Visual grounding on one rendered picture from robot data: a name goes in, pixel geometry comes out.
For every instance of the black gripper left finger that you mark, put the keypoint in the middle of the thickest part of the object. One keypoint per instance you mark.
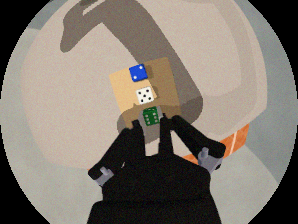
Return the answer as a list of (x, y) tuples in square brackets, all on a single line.
[(113, 160)]

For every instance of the green die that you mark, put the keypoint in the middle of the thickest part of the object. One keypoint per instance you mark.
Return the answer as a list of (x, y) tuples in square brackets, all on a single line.
[(151, 116)]

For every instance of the blue die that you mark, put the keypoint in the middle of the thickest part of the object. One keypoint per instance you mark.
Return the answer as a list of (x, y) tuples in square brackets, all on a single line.
[(138, 72)]

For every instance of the white die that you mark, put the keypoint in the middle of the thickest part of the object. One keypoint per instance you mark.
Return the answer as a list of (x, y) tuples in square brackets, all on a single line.
[(144, 95)]

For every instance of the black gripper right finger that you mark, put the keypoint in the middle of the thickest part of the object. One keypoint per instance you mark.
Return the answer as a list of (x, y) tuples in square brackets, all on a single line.
[(208, 152)]

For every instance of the tan square mat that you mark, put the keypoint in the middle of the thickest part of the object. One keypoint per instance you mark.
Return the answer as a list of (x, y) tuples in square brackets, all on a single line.
[(161, 81)]

